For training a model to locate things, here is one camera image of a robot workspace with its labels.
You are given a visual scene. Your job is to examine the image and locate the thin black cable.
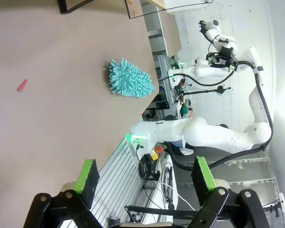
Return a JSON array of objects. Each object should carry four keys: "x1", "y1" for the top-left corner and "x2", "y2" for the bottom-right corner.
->
[{"x1": 184, "y1": 70, "x2": 236, "y2": 86}]

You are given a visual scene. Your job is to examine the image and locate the black clamp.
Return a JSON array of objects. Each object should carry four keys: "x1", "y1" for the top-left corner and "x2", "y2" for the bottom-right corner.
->
[{"x1": 263, "y1": 201, "x2": 282, "y2": 218}]

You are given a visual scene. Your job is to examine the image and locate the black bar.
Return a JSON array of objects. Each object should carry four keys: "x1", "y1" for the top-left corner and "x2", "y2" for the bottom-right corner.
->
[{"x1": 124, "y1": 204, "x2": 198, "y2": 218}]

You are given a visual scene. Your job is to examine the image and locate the large white side table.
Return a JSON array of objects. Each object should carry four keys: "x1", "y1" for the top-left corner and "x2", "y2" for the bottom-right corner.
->
[{"x1": 142, "y1": 0, "x2": 183, "y2": 57}]

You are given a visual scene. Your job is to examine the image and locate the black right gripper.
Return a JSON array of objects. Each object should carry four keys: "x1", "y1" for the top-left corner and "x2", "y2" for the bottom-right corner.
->
[{"x1": 206, "y1": 45, "x2": 236, "y2": 70}]

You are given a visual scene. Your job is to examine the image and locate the pink-red paper scrap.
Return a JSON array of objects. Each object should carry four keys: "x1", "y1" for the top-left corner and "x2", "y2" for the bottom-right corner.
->
[{"x1": 17, "y1": 78, "x2": 29, "y2": 93}]

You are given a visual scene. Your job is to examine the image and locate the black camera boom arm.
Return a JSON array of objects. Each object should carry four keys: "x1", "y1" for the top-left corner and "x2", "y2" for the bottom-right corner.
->
[{"x1": 180, "y1": 85, "x2": 233, "y2": 96}]

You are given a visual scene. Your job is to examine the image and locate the white sneaker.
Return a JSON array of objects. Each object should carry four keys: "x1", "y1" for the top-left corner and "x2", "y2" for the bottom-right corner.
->
[{"x1": 179, "y1": 147, "x2": 195, "y2": 156}]

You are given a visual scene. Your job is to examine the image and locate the yellow red emergency stop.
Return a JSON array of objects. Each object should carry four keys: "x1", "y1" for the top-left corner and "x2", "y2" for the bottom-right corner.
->
[{"x1": 149, "y1": 146, "x2": 163, "y2": 161}]

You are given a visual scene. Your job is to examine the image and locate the aluminium profile frame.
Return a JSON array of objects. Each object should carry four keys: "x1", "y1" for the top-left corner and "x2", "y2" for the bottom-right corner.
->
[{"x1": 91, "y1": 136, "x2": 145, "y2": 228}]

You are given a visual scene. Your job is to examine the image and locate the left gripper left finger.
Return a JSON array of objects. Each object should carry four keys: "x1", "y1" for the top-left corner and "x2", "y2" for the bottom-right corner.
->
[{"x1": 23, "y1": 158, "x2": 105, "y2": 228}]

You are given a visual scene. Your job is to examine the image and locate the black cable bundle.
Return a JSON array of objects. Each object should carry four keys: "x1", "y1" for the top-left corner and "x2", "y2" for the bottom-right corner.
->
[{"x1": 138, "y1": 154, "x2": 155, "y2": 179}]

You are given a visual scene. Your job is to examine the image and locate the teal chenille duster mitt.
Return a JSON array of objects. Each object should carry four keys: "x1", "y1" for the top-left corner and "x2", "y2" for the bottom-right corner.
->
[{"x1": 108, "y1": 58, "x2": 156, "y2": 98}]

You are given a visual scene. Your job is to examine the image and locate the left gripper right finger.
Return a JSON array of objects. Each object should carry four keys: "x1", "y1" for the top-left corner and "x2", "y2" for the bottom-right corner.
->
[{"x1": 190, "y1": 156, "x2": 271, "y2": 228}]

